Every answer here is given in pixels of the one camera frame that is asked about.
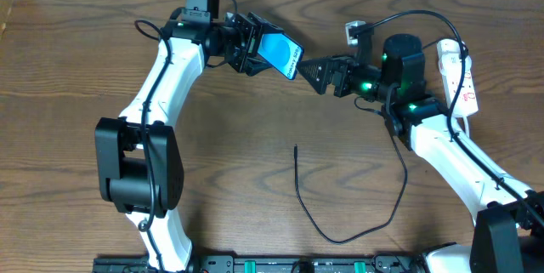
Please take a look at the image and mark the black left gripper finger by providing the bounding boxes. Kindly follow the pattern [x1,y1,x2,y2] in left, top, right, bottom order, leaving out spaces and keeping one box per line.
[255,16,284,35]
[245,58,271,77]

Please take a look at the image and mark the blue Galaxy smartphone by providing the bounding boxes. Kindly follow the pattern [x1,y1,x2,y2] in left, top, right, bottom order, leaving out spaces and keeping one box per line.
[258,33,303,80]

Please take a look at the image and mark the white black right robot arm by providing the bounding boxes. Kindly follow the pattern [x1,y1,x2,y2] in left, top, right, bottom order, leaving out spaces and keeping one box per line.
[297,34,543,272]

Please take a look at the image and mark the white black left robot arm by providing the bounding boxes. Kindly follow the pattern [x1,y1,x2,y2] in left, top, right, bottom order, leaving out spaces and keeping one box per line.
[94,0,283,272]

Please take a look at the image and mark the white USB charger adapter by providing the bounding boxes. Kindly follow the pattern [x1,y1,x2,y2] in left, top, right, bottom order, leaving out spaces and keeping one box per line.
[436,39,462,76]

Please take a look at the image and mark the white power strip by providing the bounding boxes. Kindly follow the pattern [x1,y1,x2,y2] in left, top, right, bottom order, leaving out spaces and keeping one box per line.
[436,37,479,118]

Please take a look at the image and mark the black charging cable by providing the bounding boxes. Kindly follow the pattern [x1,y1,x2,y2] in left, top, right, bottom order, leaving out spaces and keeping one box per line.
[292,89,443,245]

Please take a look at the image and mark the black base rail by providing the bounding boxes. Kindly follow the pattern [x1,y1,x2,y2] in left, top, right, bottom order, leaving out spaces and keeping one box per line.
[92,254,426,273]

